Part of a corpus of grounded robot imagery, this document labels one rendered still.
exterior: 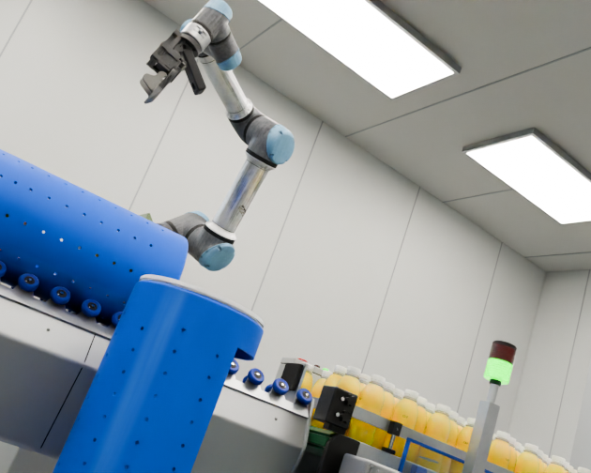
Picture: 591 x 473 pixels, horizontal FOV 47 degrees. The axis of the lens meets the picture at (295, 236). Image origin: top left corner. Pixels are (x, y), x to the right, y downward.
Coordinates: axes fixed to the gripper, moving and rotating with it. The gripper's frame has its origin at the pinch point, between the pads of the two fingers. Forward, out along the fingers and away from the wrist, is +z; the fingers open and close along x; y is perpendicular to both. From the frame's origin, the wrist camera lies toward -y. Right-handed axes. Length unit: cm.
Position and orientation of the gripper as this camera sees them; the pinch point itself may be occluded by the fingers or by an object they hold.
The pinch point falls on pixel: (150, 100)
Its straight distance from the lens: 180.6
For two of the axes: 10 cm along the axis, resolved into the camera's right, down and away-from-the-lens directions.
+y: -7.3, -6.3, -2.7
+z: -5.3, 7.6, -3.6
